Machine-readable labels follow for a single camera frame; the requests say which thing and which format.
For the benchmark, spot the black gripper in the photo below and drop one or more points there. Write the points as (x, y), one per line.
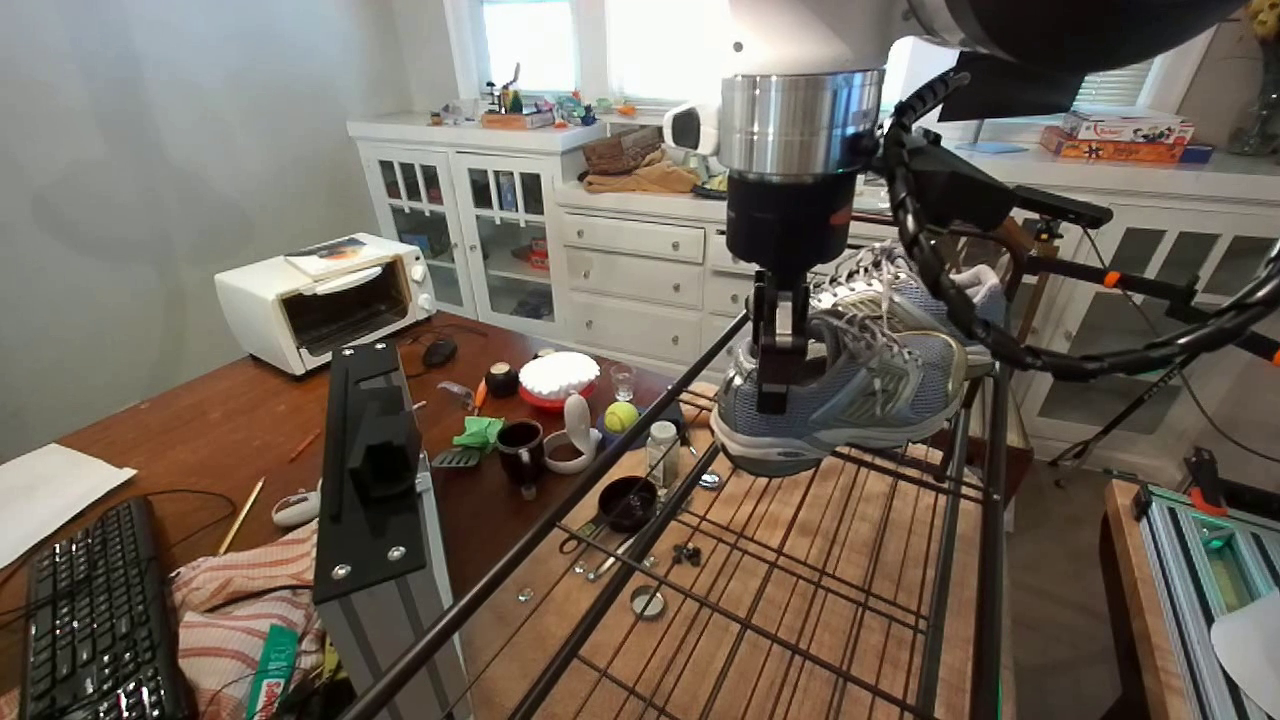
(788, 222)

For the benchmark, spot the clear glass shaker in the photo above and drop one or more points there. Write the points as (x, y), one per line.
(663, 453)

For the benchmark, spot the yellow green ball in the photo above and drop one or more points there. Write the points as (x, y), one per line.
(623, 418)

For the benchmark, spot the white drawer unit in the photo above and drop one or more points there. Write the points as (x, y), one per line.
(627, 286)

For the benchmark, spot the small black binder clip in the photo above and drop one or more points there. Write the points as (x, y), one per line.
(690, 548)

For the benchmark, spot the small white bottle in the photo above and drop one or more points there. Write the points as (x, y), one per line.
(579, 412)

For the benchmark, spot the white red bowl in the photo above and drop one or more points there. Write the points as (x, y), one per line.
(557, 377)

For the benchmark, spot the small grey bowl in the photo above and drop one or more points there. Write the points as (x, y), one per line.
(570, 458)

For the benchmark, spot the white round speaker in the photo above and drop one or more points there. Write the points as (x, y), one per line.
(690, 131)

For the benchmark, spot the beige woven tablecloth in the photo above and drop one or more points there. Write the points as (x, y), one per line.
(824, 625)

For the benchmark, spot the brown basket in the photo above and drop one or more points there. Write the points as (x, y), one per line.
(623, 149)

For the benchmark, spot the tall black mug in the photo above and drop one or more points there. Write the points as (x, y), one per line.
(521, 453)

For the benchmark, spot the small black mug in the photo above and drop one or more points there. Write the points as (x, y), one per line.
(501, 381)

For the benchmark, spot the black metal shoe rack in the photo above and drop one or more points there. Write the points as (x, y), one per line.
(995, 561)

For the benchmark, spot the green toy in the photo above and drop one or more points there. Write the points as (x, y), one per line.
(478, 433)

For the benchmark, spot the tray of small trinkets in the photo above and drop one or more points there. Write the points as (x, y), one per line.
(533, 113)

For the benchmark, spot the white framed window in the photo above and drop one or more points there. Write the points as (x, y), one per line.
(593, 43)

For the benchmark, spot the white glass door cabinet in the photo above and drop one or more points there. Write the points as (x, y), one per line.
(454, 149)

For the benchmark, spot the colourful box stack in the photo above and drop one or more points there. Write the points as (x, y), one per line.
(1122, 143)

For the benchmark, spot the wooden workbench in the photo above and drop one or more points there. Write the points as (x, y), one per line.
(1125, 601)

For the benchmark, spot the white wide sideboard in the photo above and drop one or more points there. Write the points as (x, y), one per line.
(1203, 203)

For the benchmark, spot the small white remote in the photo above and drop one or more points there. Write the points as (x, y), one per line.
(296, 507)

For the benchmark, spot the white toaster oven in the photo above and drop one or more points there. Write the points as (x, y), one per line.
(265, 312)

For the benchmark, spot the wooden pencil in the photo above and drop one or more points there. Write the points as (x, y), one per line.
(243, 513)

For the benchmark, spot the brown wooden dining table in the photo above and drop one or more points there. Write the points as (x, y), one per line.
(202, 424)

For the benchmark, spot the green tube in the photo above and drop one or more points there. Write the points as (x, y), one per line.
(274, 673)

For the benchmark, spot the pink striped cloth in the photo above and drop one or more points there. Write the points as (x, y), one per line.
(225, 601)

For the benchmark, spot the black computer keyboard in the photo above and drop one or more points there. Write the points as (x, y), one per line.
(103, 625)

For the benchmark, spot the white paper sheet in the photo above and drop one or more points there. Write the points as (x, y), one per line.
(55, 501)

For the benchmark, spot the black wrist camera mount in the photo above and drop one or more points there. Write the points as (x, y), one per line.
(974, 187)

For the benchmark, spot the aluminium base frame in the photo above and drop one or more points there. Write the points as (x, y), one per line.
(1203, 561)

